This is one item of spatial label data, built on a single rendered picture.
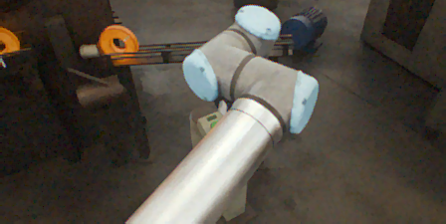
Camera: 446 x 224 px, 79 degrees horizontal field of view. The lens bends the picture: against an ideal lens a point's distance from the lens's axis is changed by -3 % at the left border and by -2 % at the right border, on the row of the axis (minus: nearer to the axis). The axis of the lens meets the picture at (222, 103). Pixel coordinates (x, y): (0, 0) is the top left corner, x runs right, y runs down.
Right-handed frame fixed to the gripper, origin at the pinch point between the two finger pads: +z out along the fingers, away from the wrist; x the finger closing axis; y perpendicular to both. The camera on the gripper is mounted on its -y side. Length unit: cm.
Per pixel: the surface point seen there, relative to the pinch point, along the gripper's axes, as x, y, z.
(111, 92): -24, -47, 38
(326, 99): 114, -14, 82
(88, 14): -21, -81, 21
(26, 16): -45, -83, 17
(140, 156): -20, -32, 85
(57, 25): -35, -72, 16
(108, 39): -19, -58, 17
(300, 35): 141, -76, 82
